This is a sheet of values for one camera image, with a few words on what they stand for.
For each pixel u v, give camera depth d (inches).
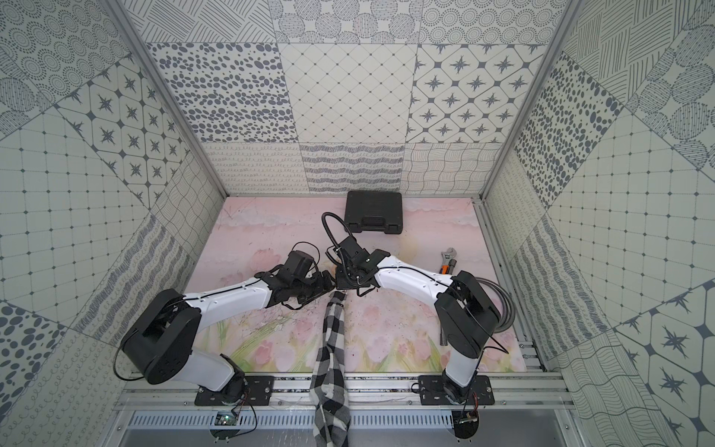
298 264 27.6
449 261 39.5
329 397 26.3
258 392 28.9
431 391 28.8
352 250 27.1
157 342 17.2
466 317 18.0
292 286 27.4
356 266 25.5
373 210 43.6
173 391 29.4
